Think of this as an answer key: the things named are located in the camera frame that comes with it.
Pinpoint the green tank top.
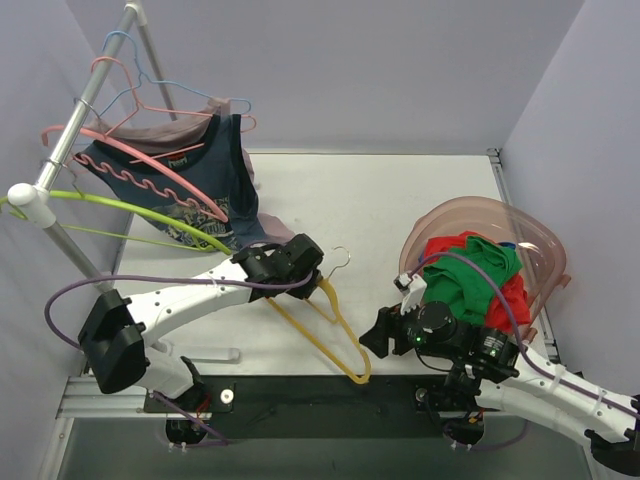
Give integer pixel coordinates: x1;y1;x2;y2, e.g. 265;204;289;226
422;234;524;326

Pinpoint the yellow plastic hanger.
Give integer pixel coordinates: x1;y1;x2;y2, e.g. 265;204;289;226
267;245;372;385

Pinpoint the red tank top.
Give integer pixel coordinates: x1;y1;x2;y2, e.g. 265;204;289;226
422;230;531;334

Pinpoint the lime green hanger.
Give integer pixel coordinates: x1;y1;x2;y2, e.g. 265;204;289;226
0;189;234;256

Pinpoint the dark grey-blue tank top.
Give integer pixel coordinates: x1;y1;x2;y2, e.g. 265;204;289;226
74;112;281;251

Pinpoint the pink wire hanger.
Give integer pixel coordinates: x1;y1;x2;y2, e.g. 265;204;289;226
89;56;257;158

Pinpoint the pink plastic hanger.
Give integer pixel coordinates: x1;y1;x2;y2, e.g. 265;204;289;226
39;124;230;224

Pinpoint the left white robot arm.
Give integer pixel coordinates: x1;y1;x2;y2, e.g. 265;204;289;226
78;234;324;411

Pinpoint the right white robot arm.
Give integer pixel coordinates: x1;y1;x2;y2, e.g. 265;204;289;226
360;302;639;477

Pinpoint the mauve pink tank top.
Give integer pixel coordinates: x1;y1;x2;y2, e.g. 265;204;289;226
79;94;296;241

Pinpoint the pink translucent plastic basin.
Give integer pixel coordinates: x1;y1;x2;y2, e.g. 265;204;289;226
399;196;570;334

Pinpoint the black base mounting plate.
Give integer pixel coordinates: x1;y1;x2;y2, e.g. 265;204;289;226
144;375;503;443

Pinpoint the silver clothes rack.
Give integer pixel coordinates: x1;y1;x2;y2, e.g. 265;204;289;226
7;0;241;362

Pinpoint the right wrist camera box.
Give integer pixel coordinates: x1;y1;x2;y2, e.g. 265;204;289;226
394;272;427;315

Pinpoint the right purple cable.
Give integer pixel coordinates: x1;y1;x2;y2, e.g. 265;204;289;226
407;252;640;451

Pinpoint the purple cable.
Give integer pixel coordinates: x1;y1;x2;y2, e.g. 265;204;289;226
407;252;640;451
43;242;321;449

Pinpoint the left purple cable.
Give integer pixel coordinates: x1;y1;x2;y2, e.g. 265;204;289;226
43;242;321;449

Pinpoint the light blue wire hanger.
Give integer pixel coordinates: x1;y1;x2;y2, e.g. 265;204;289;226
99;29;251;116

